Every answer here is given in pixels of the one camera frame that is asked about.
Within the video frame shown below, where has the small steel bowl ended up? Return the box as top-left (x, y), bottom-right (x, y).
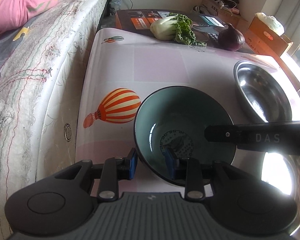
top-left (233, 61), bottom-right (292, 123)

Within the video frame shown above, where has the teal ceramic bowl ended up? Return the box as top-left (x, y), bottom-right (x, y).
top-left (134, 86), bottom-right (236, 186)

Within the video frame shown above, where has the white mattress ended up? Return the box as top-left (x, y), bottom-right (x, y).
top-left (0, 0), bottom-right (108, 239)

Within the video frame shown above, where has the pink patterned tablecloth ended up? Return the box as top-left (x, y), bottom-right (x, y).
top-left (76, 28), bottom-right (300, 196)

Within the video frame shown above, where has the orange cardboard box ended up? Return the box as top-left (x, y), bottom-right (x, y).
top-left (244, 17), bottom-right (293, 56)

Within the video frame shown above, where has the white plastic bag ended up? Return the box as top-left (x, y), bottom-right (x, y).
top-left (255, 12), bottom-right (285, 36)

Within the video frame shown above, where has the green leafy cabbage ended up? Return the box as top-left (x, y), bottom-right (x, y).
top-left (150, 13), bottom-right (206, 47)

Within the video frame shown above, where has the dark printed flat box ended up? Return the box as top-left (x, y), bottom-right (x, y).
top-left (115, 9), bottom-right (228, 42)

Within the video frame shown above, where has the open brown cardboard box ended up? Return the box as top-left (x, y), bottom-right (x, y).
top-left (200, 0), bottom-right (249, 32)

